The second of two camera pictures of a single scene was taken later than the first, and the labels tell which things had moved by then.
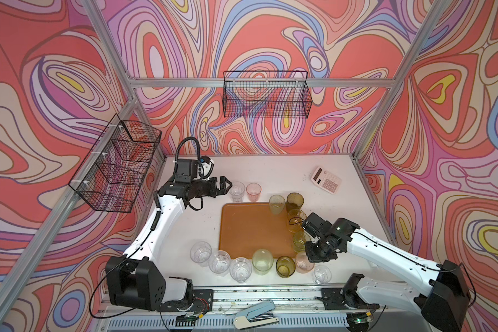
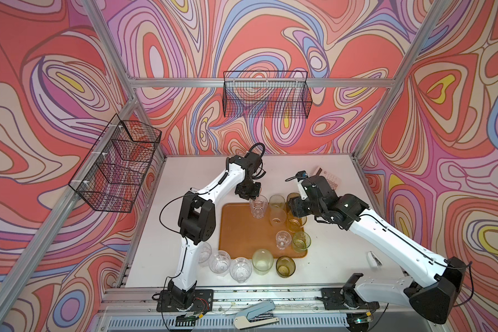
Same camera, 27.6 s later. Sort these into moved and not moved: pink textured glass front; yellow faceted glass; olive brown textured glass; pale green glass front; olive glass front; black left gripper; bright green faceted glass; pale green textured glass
Moved: black left gripper; pink textured glass front
Not moved: yellow faceted glass; pale green glass front; bright green faceted glass; olive brown textured glass; pale green textured glass; olive glass front
